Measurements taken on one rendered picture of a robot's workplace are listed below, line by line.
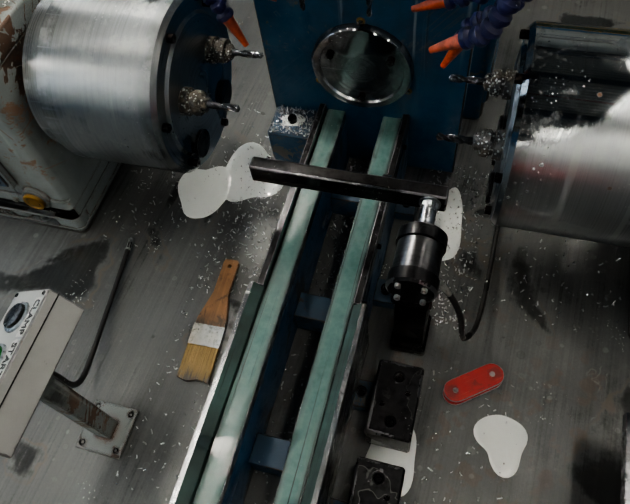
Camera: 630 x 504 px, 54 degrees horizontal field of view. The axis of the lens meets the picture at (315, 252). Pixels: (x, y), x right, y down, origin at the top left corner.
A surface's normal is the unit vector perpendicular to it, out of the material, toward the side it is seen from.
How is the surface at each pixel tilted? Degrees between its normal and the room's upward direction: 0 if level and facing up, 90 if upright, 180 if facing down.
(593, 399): 0
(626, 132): 39
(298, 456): 0
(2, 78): 90
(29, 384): 61
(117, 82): 47
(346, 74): 90
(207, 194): 0
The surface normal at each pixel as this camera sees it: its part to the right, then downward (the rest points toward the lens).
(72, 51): -0.22, 0.02
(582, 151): -0.26, 0.33
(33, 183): -0.26, 0.84
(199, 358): -0.12, -0.49
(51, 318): 0.80, -0.09
